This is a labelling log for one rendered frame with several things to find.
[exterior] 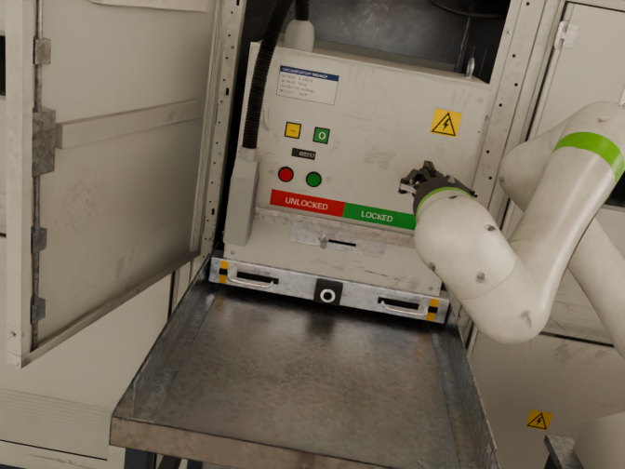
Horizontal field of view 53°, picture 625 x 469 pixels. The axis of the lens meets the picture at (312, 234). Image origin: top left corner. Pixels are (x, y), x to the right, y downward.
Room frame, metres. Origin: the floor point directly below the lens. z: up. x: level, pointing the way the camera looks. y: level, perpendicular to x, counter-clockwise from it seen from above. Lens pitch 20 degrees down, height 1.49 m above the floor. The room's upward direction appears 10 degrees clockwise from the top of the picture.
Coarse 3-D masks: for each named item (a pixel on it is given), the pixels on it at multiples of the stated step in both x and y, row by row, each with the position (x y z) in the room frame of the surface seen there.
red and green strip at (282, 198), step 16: (272, 192) 1.29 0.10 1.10; (288, 192) 1.29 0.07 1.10; (304, 208) 1.29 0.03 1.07; (320, 208) 1.29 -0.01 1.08; (336, 208) 1.29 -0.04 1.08; (352, 208) 1.29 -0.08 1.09; (368, 208) 1.29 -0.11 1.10; (384, 224) 1.29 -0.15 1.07; (400, 224) 1.29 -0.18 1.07; (416, 224) 1.29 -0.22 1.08
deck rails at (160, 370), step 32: (192, 288) 1.14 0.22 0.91; (192, 320) 1.12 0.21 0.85; (448, 320) 1.26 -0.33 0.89; (160, 352) 0.93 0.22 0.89; (448, 352) 1.18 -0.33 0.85; (160, 384) 0.89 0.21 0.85; (448, 384) 1.05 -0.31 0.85; (128, 416) 0.80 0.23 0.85; (480, 416) 0.89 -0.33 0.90; (480, 448) 0.85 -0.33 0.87
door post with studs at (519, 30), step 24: (528, 0) 1.47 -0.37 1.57; (528, 24) 1.47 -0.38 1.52; (504, 48) 1.48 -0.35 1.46; (528, 48) 1.47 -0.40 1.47; (504, 72) 1.47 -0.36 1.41; (504, 96) 1.47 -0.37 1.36; (504, 120) 1.47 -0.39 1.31; (480, 144) 1.48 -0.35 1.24; (480, 168) 1.47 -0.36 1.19; (480, 192) 1.47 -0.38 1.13; (456, 312) 1.47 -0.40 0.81
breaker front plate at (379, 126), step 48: (336, 96) 1.29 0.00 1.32; (384, 96) 1.29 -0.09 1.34; (432, 96) 1.29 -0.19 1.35; (480, 96) 1.29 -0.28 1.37; (240, 144) 1.29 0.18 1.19; (288, 144) 1.29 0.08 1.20; (336, 144) 1.29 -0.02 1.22; (384, 144) 1.29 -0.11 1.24; (432, 144) 1.29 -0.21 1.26; (336, 192) 1.29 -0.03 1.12; (384, 192) 1.29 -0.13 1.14; (288, 240) 1.29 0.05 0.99; (432, 288) 1.29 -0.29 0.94
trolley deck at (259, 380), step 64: (256, 320) 1.18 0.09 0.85; (320, 320) 1.23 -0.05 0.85; (384, 320) 1.28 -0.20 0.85; (128, 384) 0.88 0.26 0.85; (192, 384) 0.92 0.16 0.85; (256, 384) 0.95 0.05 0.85; (320, 384) 0.98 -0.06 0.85; (384, 384) 1.02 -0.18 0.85; (128, 448) 0.80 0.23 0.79; (192, 448) 0.80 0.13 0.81; (256, 448) 0.80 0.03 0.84; (320, 448) 0.81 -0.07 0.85; (384, 448) 0.84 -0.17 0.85; (448, 448) 0.87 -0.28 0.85
